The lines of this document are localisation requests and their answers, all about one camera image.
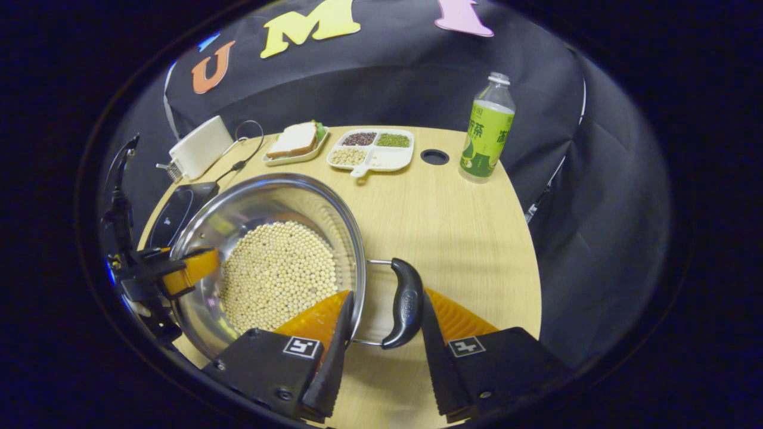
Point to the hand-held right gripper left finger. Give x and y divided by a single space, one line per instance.
337 363

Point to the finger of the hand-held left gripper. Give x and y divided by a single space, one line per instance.
191 271

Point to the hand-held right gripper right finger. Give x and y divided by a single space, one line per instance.
438 363

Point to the black induction cooktop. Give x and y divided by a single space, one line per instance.
179 214

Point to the pile of soybeans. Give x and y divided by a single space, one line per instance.
277 274

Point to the white toaster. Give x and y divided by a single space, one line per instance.
199 149

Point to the pale sandwich plate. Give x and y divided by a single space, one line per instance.
298 158

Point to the white bread sandwich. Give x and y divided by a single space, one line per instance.
293 140

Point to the small soybeans portion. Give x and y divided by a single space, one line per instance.
348 157

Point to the white divided dish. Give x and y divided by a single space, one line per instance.
390 159

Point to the dark red beans portion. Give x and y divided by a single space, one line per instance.
359 139

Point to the green mung beans portion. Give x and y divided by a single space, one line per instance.
393 140

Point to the green label drink bottle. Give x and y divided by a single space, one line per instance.
486 137

